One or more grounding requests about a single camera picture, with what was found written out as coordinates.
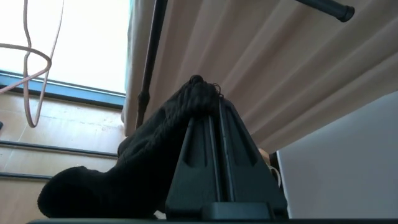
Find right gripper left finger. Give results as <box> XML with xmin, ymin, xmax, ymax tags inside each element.
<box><xmin>165</xmin><ymin>114</ymin><xmax>228</xmax><ymax>219</ymax></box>

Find black clothes rack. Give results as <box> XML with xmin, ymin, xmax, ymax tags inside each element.
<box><xmin>0</xmin><ymin>0</ymin><xmax>356</xmax><ymax>182</ymax></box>

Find black knitted shorts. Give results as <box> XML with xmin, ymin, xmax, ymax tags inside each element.
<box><xmin>37</xmin><ymin>74</ymin><xmax>223</xmax><ymax>219</ymax></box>

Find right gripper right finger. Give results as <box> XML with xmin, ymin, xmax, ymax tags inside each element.
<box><xmin>218</xmin><ymin>98</ymin><xmax>289</xmax><ymax>219</ymax></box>

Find pink clothes hanger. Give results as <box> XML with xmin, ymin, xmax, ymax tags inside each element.
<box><xmin>22</xmin><ymin>0</ymin><xmax>65</xmax><ymax>128</ymax></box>
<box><xmin>0</xmin><ymin>42</ymin><xmax>53</xmax><ymax>95</ymax></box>

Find white laundry basket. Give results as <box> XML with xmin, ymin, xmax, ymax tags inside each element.
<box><xmin>267</xmin><ymin>164</ymin><xmax>282</xmax><ymax>188</ymax></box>

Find beige curtain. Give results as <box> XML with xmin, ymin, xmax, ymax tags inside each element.
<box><xmin>120</xmin><ymin>0</ymin><xmax>398</xmax><ymax>155</ymax></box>

